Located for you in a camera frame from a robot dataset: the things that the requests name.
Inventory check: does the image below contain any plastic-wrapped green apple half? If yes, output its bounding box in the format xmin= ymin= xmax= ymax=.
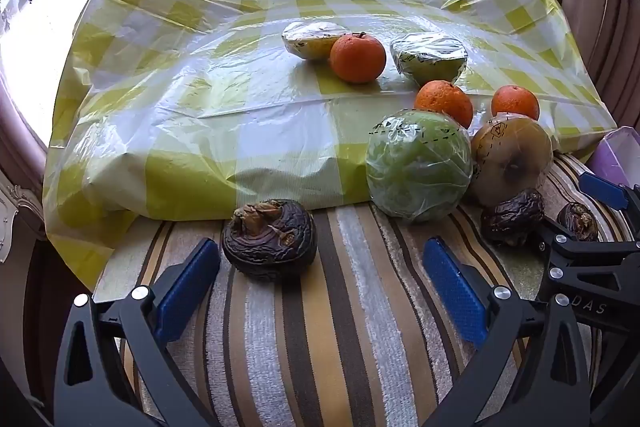
xmin=390 ymin=34 xmax=468 ymax=84

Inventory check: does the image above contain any large dark wrinkled fruit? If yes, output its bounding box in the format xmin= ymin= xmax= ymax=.
xmin=221 ymin=199 xmax=318 ymax=283

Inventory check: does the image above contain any purple-rimmed white cardboard box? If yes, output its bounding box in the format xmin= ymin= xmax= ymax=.
xmin=587 ymin=126 xmax=640 ymax=188

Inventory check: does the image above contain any large orange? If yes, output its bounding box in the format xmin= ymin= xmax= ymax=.
xmin=329 ymin=32 xmax=387 ymax=84

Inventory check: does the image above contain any small orange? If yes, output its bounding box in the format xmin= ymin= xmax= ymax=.
xmin=414 ymin=80 xmax=474 ymax=129
xmin=491 ymin=84 xmax=541 ymax=120

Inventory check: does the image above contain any plastic-wrapped whole green apple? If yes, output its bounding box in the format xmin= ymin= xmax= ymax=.
xmin=365 ymin=109 xmax=473 ymax=224

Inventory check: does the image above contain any white ornate frame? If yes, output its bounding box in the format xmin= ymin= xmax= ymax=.
xmin=0 ymin=172 xmax=51 ymax=268

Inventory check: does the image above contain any striped brown cloth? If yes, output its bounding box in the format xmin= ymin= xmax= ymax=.
xmin=92 ymin=152 xmax=621 ymax=427

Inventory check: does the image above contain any yellow checked plastic cover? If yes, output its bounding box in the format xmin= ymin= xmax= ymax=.
xmin=42 ymin=0 xmax=618 ymax=288

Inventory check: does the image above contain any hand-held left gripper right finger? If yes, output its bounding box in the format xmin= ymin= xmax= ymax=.
xmin=424 ymin=237 xmax=593 ymax=427

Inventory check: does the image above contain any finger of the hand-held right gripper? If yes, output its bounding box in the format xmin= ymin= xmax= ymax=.
xmin=579 ymin=172 xmax=640 ymax=228
xmin=539 ymin=216 xmax=640 ymax=295

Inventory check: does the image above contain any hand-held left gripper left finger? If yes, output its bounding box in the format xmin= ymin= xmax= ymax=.
xmin=52 ymin=238 xmax=221 ymax=427

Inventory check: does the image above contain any plastic-wrapped browned apple half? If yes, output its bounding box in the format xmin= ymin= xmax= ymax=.
xmin=467 ymin=113 xmax=554 ymax=208
xmin=281 ymin=21 xmax=346 ymax=60

